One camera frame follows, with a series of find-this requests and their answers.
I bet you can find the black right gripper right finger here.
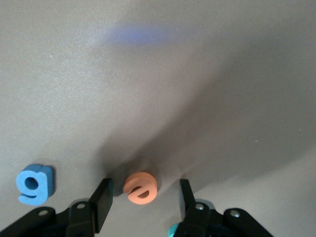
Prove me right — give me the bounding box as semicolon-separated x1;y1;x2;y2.
179;178;198;221

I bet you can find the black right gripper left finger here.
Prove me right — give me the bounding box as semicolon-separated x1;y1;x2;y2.
89;178;114;234

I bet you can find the teal foam letter d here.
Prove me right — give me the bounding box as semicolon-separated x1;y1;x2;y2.
167;222;182;237

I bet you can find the orange foam letter e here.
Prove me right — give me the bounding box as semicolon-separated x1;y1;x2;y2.
122;172;158;205

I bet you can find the blue foam letter g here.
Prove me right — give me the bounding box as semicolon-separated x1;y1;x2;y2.
15;164;54;206

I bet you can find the brown table mat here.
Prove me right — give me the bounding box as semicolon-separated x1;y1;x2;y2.
0;0;316;237

